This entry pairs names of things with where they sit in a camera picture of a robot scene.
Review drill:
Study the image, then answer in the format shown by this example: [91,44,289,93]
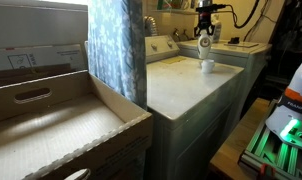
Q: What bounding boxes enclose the open brown cardboard box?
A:
[0,69,154,180]

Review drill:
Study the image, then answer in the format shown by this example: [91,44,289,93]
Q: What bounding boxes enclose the white clothes dryer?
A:
[144,34,245,180]

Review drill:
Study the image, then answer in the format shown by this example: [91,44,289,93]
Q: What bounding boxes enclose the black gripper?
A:
[194,11,216,38]

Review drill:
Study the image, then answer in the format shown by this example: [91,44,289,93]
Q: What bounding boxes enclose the flexible aluminium vent hose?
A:
[144,15,160,38]

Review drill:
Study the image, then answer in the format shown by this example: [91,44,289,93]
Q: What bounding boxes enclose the metal water faucet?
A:
[172,28,181,43]
[181,29,190,42]

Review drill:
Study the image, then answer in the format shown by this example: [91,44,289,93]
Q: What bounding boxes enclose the small black object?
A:
[227,36,241,45]

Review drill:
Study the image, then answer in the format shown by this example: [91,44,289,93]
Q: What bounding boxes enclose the flat printed cardboard box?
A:
[0,43,89,88]

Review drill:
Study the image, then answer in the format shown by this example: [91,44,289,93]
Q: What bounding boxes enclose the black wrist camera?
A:
[195,3,227,13]

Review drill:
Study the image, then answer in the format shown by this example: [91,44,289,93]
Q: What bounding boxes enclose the white fabric softener bottle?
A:
[196,29,214,61]

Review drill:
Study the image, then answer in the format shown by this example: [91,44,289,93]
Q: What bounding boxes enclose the white bottle lid cap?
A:
[200,58,216,75]

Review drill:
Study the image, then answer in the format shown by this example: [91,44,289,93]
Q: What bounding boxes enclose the white washing machine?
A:
[176,39,273,118]

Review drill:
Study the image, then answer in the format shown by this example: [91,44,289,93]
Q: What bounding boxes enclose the blue floral fabric cover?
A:
[87,0,148,109]

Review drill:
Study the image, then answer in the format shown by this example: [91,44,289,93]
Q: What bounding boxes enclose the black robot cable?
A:
[212,0,273,43]

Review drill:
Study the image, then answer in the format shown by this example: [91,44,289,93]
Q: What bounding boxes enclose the green container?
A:
[157,0,172,10]

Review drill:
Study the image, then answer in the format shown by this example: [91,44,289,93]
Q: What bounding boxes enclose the yellow paper sheet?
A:
[160,55,187,65]

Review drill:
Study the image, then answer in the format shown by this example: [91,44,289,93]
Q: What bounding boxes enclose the large white detergent jug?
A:
[212,14,223,44]

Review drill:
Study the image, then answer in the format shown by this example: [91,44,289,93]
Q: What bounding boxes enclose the wooden platform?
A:
[209,97,271,180]

